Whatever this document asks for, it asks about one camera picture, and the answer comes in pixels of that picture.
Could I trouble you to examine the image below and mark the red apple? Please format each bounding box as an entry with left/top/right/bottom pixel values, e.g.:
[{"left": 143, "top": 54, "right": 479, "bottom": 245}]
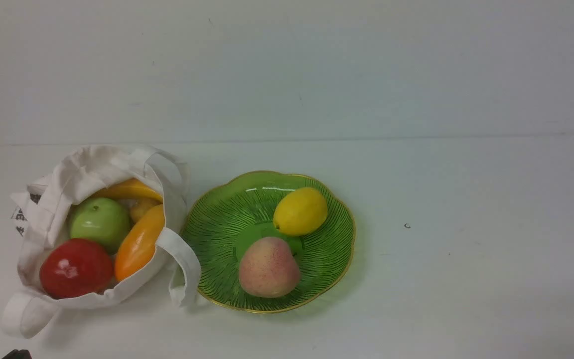
[{"left": 39, "top": 238, "right": 114, "bottom": 299}]

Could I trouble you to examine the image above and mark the small yellow fruit in bag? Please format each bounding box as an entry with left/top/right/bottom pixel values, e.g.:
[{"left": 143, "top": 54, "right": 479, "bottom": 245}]
[{"left": 129, "top": 198, "right": 161, "bottom": 223}]

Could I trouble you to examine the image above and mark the white cloth tote bag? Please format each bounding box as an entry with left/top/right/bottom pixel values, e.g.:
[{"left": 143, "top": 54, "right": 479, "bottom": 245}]
[{"left": 1, "top": 145, "right": 201, "bottom": 339}]

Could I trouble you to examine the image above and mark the yellow lemon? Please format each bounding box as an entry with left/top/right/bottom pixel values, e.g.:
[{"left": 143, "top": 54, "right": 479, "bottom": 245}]
[{"left": 273, "top": 187, "right": 328, "bottom": 236}]

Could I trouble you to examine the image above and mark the green ribbed glass plate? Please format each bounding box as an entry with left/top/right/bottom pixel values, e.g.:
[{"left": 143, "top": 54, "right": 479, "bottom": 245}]
[{"left": 181, "top": 171, "right": 356, "bottom": 314}]

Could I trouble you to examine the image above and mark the pink peach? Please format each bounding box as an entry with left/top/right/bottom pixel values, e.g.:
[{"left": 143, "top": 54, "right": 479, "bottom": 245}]
[{"left": 239, "top": 237, "right": 301, "bottom": 298}]

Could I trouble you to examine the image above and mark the orange mango back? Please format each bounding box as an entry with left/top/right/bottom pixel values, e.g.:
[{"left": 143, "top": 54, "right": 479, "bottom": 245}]
[{"left": 90, "top": 178, "right": 163, "bottom": 203}]

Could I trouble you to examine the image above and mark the orange mango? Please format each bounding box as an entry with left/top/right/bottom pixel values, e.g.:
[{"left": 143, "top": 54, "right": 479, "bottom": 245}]
[
  {"left": 90, "top": 178, "right": 163, "bottom": 203},
  {"left": 114, "top": 204, "right": 165, "bottom": 282}
]

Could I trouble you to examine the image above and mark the orange mango front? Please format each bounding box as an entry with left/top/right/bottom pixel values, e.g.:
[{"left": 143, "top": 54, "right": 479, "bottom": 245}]
[{"left": 114, "top": 204, "right": 165, "bottom": 282}]

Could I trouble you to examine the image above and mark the green apple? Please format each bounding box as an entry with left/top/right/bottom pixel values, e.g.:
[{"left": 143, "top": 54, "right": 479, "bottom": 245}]
[{"left": 68, "top": 197, "right": 132, "bottom": 255}]

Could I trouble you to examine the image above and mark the dark object at bottom edge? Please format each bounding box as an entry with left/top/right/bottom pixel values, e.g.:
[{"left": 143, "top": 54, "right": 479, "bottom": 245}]
[{"left": 2, "top": 350, "right": 32, "bottom": 359}]

